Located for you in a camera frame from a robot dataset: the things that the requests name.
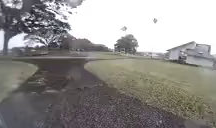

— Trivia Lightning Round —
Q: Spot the dark wooded hill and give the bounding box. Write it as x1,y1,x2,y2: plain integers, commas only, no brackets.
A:
49,33,114,53

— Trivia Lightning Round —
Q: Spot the grey house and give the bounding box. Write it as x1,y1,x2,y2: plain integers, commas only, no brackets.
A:
165,40,215,68

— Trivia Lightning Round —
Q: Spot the tall palm tree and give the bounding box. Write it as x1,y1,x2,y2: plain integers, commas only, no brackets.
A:
120,25,128,38
151,17,159,54

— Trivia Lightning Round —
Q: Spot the round dark tree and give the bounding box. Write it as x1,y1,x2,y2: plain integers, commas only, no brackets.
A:
113,33,140,55

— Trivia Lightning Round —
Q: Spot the large dark tree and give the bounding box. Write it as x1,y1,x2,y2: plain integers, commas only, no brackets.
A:
0,0,84,56

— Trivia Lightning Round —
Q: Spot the green grass lawn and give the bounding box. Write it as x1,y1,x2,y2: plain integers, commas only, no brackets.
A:
0,59,39,104
84,53,216,128

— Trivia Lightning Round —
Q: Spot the dark wet asphalt path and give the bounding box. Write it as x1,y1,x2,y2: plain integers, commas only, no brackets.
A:
0,55,210,128

